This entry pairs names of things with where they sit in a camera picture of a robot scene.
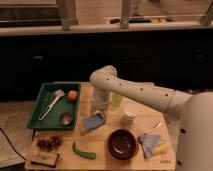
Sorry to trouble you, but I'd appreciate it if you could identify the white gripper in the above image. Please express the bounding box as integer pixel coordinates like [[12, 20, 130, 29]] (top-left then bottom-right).
[[91, 89, 109, 114]]

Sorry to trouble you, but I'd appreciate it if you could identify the blue sponge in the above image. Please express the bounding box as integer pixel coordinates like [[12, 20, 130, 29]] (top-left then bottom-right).
[[83, 112, 106, 132]]

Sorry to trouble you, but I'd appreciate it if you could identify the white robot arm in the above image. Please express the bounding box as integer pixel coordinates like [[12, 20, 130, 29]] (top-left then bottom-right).
[[90, 65, 213, 171]]

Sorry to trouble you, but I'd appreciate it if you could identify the green plastic cup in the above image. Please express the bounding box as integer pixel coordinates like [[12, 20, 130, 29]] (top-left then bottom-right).
[[111, 93, 123, 107]]

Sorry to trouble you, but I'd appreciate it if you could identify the orange fruit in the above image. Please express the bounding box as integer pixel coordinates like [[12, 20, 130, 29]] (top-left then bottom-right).
[[67, 90, 78, 102]]

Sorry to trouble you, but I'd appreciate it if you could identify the white paper cup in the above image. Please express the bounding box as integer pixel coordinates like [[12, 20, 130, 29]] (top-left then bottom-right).
[[121, 104, 139, 125]]

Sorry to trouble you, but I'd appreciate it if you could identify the small metal cup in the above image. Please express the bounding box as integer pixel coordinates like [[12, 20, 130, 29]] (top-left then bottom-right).
[[59, 112, 73, 126]]

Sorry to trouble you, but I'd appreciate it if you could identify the white dish brush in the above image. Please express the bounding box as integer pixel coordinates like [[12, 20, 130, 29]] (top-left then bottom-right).
[[39, 89, 65, 120]]

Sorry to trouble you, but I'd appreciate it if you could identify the green plastic tray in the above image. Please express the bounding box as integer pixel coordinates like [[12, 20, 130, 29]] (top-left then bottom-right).
[[27, 83, 81, 130]]

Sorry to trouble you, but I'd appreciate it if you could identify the dark red bowl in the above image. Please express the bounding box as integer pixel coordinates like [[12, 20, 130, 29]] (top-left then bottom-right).
[[107, 129, 137, 160]]

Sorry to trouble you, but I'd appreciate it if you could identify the green chili pepper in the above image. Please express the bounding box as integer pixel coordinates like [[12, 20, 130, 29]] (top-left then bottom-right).
[[72, 142, 96, 160]]

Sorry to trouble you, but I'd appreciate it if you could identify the metal spoon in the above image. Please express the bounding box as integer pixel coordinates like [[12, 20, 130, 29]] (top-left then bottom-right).
[[145, 122, 162, 135]]

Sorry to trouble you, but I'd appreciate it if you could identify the blue grey cloth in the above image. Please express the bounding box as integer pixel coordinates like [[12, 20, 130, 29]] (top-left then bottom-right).
[[138, 134, 161, 159]]

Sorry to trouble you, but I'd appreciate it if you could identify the bunch of dark grapes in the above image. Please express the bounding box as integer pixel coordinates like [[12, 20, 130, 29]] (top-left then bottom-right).
[[37, 135, 62, 151]]

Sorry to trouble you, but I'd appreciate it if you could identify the brown wooden block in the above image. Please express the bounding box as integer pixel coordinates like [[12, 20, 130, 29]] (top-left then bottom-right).
[[30, 152, 58, 167]]

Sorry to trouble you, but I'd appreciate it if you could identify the yellow banana toy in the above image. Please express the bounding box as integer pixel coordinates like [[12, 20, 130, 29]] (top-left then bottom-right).
[[154, 143, 171, 155]]

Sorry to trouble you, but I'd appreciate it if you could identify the black cable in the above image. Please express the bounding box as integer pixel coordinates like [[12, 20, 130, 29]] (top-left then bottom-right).
[[0, 127, 28, 161]]

